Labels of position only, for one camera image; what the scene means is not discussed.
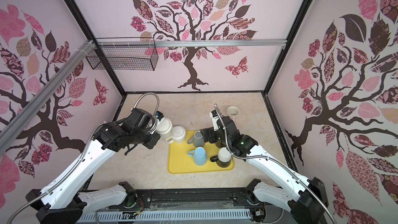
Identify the white mug red interior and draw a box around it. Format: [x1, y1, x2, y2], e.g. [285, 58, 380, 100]
[155, 117, 173, 144]

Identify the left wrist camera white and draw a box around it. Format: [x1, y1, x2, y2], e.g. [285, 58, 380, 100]
[155, 111, 164, 121]

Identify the all black mug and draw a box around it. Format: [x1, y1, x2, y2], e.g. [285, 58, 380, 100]
[215, 141, 226, 149]

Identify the white slotted cable duct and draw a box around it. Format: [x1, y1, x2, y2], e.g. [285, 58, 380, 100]
[77, 209, 251, 224]

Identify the left metal conduit cable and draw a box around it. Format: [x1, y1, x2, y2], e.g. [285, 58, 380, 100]
[6, 92, 161, 224]

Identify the left aluminium rail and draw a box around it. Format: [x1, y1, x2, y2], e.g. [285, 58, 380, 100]
[1, 40, 95, 154]

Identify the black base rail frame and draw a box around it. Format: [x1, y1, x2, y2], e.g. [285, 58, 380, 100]
[57, 186, 327, 224]

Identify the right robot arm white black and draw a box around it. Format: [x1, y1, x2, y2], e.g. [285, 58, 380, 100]
[200, 117, 329, 224]

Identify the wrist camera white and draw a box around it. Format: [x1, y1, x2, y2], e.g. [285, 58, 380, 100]
[155, 111, 164, 121]
[209, 110, 219, 131]

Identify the black mug white base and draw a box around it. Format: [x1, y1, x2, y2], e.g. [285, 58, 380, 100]
[210, 147, 232, 168]

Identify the back aluminium rail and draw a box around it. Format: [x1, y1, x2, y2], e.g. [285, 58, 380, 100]
[97, 39, 287, 48]

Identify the grey mug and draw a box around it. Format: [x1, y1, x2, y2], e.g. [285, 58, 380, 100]
[187, 131, 205, 148]

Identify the aluminium rail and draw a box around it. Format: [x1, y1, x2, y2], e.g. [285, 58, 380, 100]
[97, 39, 287, 48]
[1, 40, 95, 154]

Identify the pale pink mug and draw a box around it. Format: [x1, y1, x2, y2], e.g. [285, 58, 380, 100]
[227, 106, 240, 121]

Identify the white ribbed-base mug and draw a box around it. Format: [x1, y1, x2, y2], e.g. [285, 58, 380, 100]
[166, 125, 186, 144]

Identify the black wire basket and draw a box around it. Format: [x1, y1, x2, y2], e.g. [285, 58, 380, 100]
[86, 38, 159, 71]

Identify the light blue mug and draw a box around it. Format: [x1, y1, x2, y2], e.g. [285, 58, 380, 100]
[188, 147, 207, 167]

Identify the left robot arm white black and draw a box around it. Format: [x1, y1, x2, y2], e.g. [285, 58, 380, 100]
[26, 108, 164, 224]

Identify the yellow plastic tray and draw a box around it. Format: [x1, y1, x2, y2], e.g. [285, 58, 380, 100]
[167, 131, 234, 174]

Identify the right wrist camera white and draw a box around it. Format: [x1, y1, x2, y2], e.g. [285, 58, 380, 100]
[209, 110, 219, 131]

